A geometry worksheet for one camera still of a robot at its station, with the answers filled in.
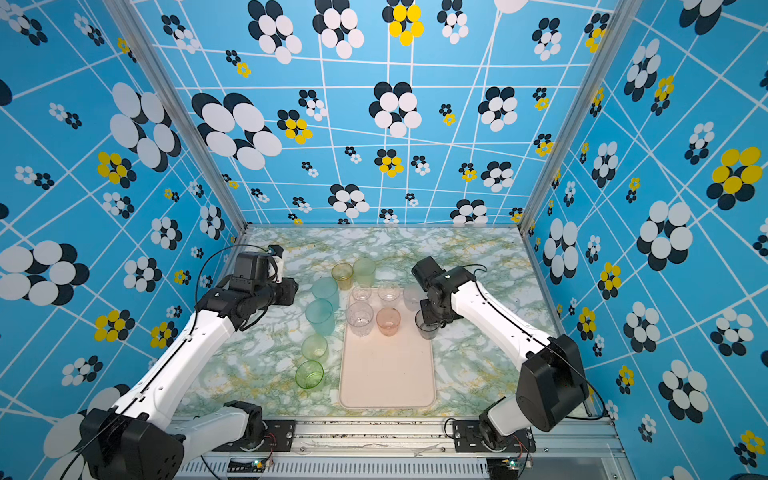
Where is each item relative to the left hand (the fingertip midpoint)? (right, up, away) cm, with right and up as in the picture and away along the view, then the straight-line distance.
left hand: (293, 283), depth 81 cm
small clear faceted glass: (+26, -5, +17) cm, 32 cm away
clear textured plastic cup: (+34, -6, +16) cm, 38 cm away
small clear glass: (+17, -5, +17) cm, 24 cm away
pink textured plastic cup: (+26, -12, +10) cm, 30 cm away
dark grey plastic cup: (+36, -12, -3) cm, 38 cm away
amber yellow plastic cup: (+10, +2, +20) cm, 23 cm away
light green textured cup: (+18, +3, +21) cm, 27 cm away
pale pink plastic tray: (+28, -26, +4) cm, 38 cm away
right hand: (+40, -10, +2) cm, 42 cm away
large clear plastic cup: (+17, -12, +13) cm, 24 cm away
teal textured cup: (+5, -4, +18) cm, 19 cm away
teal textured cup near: (+4, -11, +12) cm, 16 cm away
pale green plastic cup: (+4, -20, +8) cm, 22 cm away
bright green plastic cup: (+4, -26, +2) cm, 26 cm away
